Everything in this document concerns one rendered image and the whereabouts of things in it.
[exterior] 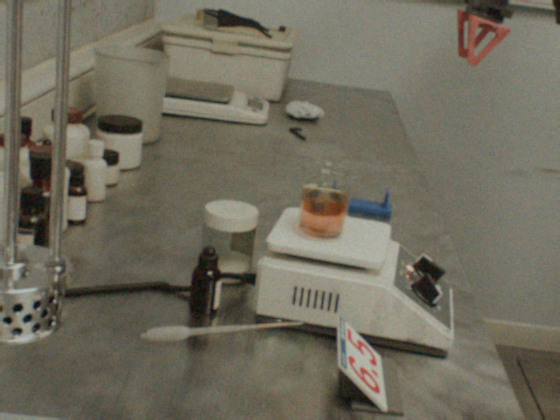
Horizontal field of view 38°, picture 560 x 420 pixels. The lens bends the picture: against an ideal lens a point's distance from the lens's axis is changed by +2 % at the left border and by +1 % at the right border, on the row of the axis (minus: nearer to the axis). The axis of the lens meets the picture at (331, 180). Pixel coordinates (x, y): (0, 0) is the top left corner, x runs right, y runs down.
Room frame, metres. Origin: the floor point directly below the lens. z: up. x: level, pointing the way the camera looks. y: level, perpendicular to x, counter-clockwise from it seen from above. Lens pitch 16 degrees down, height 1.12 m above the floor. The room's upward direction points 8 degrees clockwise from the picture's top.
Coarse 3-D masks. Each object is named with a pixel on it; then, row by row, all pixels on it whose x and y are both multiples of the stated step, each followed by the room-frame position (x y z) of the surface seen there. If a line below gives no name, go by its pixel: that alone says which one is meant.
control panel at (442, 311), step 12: (408, 252) 0.83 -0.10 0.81; (396, 264) 0.77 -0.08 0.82; (408, 264) 0.80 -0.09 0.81; (396, 276) 0.74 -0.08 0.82; (408, 288) 0.73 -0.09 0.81; (444, 288) 0.80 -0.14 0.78; (420, 300) 0.73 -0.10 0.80; (444, 300) 0.77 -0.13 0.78; (432, 312) 0.72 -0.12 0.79; (444, 312) 0.74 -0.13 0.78; (444, 324) 0.71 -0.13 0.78
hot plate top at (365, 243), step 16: (288, 208) 0.84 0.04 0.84; (288, 224) 0.79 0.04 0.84; (352, 224) 0.81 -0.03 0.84; (368, 224) 0.82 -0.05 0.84; (384, 224) 0.83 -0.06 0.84; (272, 240) 0.73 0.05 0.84; (288, 240) 0.74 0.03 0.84; (304, 240) 0.75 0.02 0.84; (352, 240) 0.77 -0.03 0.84; (368, 240) 0.77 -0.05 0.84; (384, 240) 0.78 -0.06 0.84; (320, 256) 0.72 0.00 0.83; (336, 256) 0.72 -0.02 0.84; (352, 256) 0.72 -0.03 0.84; (368, 256) 0.73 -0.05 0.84; (384, 256) 0.73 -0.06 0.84
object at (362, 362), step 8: (352, 336) 0.67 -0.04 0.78; (352, 344) 0.65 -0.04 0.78; (360, 344) 0.67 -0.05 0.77; (352, 352) 0.64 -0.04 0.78; (360, 352) 0.65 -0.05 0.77; (368, 352) 0.67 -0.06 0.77; (352, 360) 0.62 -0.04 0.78; (360, 360) 0.64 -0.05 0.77; (368, 360) 0.65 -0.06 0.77; (376, 360) 0.67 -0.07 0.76; (352, 368) 0.61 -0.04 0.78; (360, 368) 0.62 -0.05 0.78; (368, 368) 0.64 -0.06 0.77; (376, 368) 0.65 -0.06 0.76; (360, 376) 0.61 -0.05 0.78; (368, 376) 0.62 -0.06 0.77; (376, 376) 0.64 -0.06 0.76; (368, 384) 0.61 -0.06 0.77; (376, 384) 0.62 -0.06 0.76; (376, 392) 0.61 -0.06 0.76
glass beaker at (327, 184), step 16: (320, 160) 0.79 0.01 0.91; (336, 160) 0.80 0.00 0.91; (304, 176) 0.76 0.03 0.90; (320, 176) 0.75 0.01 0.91; (336, 176) 0.79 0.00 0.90; (352, 176) 0.77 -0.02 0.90; (304, 192) 0.76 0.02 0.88; (320, 192) 0.75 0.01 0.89; (336, 192) 0.75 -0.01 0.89; (304, 208) 0.75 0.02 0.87; (320, 208) 0.75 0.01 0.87; (336, 208) 0.75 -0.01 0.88; (304, 224) 0.75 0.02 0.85; (320, 224) 0.75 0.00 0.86; (336, 224) 0.75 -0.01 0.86; (320, 240) 0.75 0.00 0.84; (336, 240) 0.75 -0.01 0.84
